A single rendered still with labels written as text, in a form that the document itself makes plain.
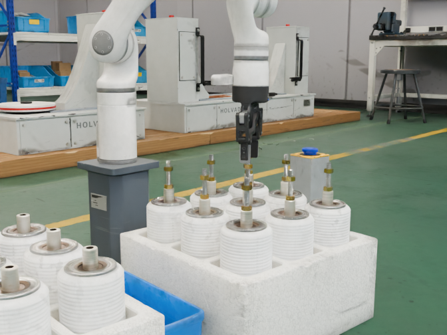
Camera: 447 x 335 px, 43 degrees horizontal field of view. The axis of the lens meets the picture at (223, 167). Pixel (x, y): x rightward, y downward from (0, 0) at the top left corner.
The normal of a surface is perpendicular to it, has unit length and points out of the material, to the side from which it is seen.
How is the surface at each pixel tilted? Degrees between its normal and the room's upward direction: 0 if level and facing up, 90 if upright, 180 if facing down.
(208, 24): 90
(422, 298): 0
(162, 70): 90
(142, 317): 0
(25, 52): 90
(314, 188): 90
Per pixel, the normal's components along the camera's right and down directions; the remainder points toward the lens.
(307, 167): -0.74, 0.12
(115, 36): -0.03, 0.29
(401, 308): 0.00, -0.98
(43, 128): 0.75, 0.13
